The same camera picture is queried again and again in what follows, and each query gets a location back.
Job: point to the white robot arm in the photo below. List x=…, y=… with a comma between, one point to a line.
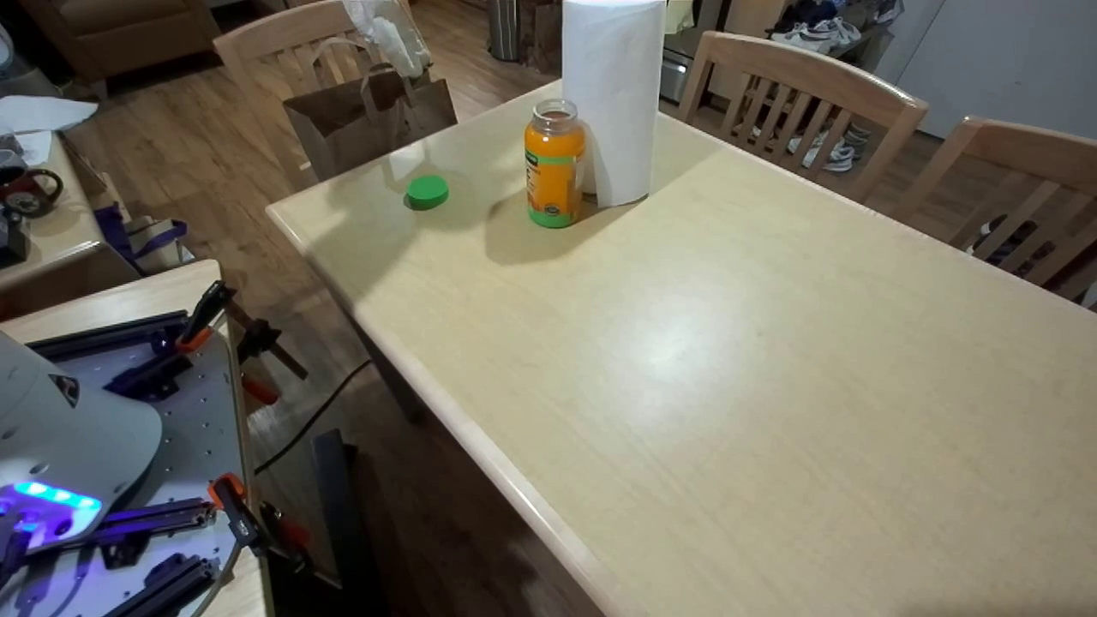
x=69, y=432

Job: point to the brown paper bag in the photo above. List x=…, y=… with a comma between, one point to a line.
x=365, y=123

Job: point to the orange juice jar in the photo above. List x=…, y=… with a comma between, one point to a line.
x=558, y=167

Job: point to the green round lid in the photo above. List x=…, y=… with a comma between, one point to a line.
x=427, y=194

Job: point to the white paper towel roll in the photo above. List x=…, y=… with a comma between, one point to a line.
x=612, y=89

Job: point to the black orange clamp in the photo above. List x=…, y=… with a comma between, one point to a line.
x=244, y=515
x=263, y=343
x=172, y=353

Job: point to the white sneaker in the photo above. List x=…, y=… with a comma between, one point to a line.
x=842, y=154

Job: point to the light wooden chair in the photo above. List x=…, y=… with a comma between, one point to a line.
x=1015, y=140
x=800, y=71
x=277, y=29

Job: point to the grey mounting plate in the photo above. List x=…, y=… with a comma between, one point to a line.
x=194, y=432

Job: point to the white sneakers on rack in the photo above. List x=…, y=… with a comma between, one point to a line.
x=819, y=34

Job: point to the purple white object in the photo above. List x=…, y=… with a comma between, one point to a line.
x=143, y=241

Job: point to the small wooden robot table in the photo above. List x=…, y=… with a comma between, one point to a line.
x=124, y=295

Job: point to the black metal bar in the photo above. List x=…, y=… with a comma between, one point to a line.
x=105, y=338

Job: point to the wooden side table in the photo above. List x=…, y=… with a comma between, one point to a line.
x=57, y=234

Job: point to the brown sofa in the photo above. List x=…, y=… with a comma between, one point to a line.
x=116, y=34

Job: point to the black round object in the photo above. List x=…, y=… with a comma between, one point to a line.
x=45, y=181

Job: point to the white paper sheet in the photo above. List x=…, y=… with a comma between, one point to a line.
x=41, y=113

